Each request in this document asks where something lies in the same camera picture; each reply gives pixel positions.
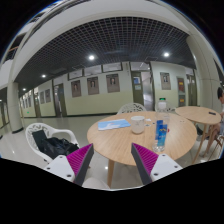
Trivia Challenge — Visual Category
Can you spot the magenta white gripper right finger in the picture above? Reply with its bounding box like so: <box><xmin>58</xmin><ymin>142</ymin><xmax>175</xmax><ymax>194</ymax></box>
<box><xmin>131</xmin><ymin>143</ymin><xmax>182</xmax><ymax>185</ymax></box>

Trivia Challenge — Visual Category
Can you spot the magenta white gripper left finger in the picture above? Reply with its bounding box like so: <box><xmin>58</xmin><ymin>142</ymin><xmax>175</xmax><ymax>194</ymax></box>
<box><xmin>44</xmin><ymin>144</ymin><xmax>94</xmax><ymax>186</ymax></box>

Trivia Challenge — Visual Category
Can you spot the clear water bottle blue label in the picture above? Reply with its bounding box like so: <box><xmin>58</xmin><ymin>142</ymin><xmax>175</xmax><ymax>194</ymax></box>
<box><xmin>153</xmin><ymin>100</ymin><xmax>170</xmax><ymax>152</ymax></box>

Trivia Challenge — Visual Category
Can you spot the black bag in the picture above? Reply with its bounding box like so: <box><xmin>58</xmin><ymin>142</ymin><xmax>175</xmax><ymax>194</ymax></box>
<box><xmin>32</xmin><ymin>130</ymin><xmax>79</xmax><ymax>159</ymax></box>

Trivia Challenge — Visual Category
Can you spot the white ceramic mug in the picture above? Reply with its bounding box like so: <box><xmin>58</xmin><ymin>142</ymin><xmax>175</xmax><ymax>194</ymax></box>
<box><xmin>131</xmin><ymin>116</ymin><xmax>145</xmax><ymax>134</ymax></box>

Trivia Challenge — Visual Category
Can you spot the round wooden table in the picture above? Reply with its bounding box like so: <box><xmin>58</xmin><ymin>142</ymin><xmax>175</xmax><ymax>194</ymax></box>
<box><xmin>175</xmin><ymin>106</ymin><xmax>221</xmax><ymax>163</ymax></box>
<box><xmin>87</xmin><ymin>111</ymin><xmax>197</xmax><ymax>185</ymax></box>

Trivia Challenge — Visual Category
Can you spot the white plastic chair left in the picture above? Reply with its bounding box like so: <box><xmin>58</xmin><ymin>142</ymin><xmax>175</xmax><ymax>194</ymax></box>
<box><xmin>25</xmin><ymin>123</ymin><xmax>79</xmax><ymax>163</ymax></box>

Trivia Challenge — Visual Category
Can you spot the blue booklet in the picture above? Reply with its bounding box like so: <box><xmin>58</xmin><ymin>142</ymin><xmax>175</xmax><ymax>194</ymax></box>
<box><xmin>98</xmin><ymin>119</ymin><xmax>130</xmax><ymax>131</ymax></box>

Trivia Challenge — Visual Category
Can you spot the white plastic chair behind table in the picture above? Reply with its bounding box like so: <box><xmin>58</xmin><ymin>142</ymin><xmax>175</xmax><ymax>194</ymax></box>
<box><xmin>118</xmin><ymin>103</ymin><xmax>146</xmax><ymax>114</ymax></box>

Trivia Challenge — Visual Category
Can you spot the seated person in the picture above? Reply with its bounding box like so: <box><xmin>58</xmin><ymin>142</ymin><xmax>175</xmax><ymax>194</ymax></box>
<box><xmin>205</xmin><ymin>86</ymin><xmax>224</xmax><ymax>140</ymax></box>

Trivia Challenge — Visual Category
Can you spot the framed portrait poster left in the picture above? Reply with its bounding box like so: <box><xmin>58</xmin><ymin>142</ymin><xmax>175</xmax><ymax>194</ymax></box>
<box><xmin>87</xmin><ymin>77</ymin><xmax>99</xmax><ymax>95</ymax></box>

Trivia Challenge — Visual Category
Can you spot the framed portrait poster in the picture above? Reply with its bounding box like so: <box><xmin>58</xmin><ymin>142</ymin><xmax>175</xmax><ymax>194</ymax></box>
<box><xmin>87</xmin><ymin>77</ymin><xmax>99</xmax><ymax>95</ymax></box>
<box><xmin>160</xmin><ymin>72</ymin><xmax>171</xmax><ymax>90</ymax></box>
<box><xmin>106</xmin><ymin>74</ymin><xmax>120</xmax><ymax>93</ymax></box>

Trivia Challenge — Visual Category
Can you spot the framed portrait poster right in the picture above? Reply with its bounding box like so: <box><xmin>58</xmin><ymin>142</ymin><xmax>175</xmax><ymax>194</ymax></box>
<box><xmin>160</xmin><ymin>72</ymin><xmax>171</xmax><ymax>90</ymax></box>

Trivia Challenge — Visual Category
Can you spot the framed portrait poster centre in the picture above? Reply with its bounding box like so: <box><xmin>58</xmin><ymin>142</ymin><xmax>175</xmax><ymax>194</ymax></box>
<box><xmin>106</xmin><ymin>74</ymin><xmax>120</xmax><ymax>93</ymax></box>

